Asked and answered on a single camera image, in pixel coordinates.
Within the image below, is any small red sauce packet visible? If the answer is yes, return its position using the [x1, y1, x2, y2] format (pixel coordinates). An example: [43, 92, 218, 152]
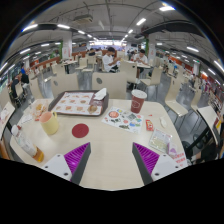
[146, 120, 154, 131]

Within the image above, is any seated person facing camera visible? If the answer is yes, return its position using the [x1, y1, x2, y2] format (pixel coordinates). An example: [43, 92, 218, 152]
[133, 49, 148, 65]

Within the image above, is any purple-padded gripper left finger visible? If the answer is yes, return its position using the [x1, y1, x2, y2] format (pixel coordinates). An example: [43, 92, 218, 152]
[42, 143, 91, 185]

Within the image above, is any beige chair behind table centre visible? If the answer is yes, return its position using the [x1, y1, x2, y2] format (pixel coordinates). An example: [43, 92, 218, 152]
[92, 72, 127, 99]

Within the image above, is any small white packet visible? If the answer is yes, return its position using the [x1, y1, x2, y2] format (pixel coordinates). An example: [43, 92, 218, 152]
[160, 117, 167, 128]

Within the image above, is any person in dark clothes left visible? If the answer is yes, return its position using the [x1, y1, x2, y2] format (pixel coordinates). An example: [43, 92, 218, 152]
[10, 71, 29, 100]

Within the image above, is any beige chair right side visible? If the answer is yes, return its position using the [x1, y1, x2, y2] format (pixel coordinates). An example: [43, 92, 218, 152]
[165, 77, 188, 122]

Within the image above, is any colourful sticker sheet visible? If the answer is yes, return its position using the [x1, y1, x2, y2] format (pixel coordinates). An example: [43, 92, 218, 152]
[102, 107, 144, 134]

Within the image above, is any white crumpled napkin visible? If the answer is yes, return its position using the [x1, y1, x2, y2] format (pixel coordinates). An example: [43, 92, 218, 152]
[94, 88, 107, 100]

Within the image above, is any clear plastic wrapper packet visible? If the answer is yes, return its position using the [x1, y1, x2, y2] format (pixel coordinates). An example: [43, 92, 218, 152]
[149, 128, 172, 153]

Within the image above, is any beige chair behind table left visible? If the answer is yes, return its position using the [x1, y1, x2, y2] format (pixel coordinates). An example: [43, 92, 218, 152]
[51, 73, 79, 97]

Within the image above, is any food wrapper with snacks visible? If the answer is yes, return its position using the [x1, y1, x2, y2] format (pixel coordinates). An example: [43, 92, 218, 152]
[31, 99, 49, 121]

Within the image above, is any pink white leaflet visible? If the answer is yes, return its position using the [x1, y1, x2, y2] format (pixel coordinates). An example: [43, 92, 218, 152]
[167, 142, 188, 168]

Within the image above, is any dark red round coaster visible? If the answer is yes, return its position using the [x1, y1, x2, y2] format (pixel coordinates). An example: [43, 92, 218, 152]
[72, 123, 89, 138]

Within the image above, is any brown food tray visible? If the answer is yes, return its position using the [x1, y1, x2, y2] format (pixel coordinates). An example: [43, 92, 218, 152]
[48, 90, 109, 116]

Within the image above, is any plastic bottle with orange drink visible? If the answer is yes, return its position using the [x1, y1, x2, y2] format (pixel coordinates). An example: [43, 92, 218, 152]
[11, 125, 44, 162]

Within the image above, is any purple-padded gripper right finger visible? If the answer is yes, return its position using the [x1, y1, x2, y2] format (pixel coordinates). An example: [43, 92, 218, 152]
[132, 143, 180, 185]

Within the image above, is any printed tray liner paper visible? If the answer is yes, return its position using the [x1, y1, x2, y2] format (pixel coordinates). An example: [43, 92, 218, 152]
[52, 92, 103, 116]

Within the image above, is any beige chair behind table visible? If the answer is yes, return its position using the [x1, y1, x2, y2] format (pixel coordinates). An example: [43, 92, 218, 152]
[51, 73, 79, 97]
[92, 72, 127, 99]

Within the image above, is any yellow mug with pink lid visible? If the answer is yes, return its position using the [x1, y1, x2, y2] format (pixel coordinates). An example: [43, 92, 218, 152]
[40, 112, 59, 135]

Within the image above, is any red paper cup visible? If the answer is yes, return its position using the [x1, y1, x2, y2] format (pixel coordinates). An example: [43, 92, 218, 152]
[131, 89, 147, 113]

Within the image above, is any person in white shirt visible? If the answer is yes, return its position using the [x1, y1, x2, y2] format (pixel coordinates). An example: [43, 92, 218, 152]
[102, 47, 121, 73]

